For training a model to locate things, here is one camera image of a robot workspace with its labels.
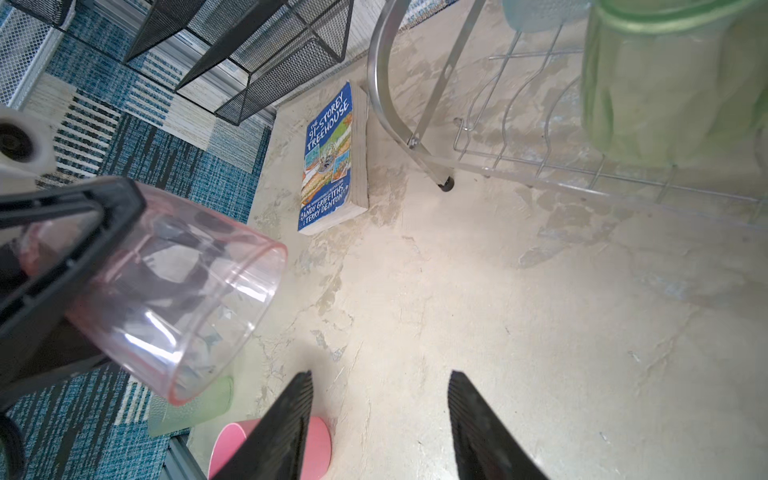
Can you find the clear pink cup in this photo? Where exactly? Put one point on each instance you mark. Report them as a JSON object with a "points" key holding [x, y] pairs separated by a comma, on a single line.
{"points": [[181, 295]]}

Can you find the silver metal dish rack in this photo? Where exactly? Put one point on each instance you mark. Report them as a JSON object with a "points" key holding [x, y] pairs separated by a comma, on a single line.
{"points": [[506, 105]]}

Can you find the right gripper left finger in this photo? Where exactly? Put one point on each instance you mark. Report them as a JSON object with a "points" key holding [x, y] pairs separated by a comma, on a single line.
{"points": [[275, 448]]}

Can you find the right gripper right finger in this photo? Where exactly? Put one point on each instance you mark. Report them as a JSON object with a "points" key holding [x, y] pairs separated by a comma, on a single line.
{"points": [[483, 447]]}

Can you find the pink cup front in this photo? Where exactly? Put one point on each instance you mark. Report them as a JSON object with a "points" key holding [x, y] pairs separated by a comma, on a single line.
{"points": [[317, 454]]}

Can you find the blue treehouse book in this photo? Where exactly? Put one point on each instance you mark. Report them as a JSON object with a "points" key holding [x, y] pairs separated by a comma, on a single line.
{"points": [[335, 176]]}

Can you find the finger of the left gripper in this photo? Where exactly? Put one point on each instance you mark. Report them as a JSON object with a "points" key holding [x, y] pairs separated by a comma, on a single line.
{"points": [[58, 240]]}

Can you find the black mesh shelf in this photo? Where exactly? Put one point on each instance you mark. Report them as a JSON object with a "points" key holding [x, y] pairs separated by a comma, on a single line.
{"points": [[280, 45]]}

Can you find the white wire wall basket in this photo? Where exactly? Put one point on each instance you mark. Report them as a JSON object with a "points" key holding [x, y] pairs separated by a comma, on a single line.
{"points": [[31, 31]]}

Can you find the frosted green cup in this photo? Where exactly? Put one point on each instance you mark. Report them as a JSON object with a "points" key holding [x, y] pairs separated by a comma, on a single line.
{"points": [[165, 418]]}

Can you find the teal cup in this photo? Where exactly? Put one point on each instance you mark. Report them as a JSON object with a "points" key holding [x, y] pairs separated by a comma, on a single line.
{"points": [[529, 16]]}

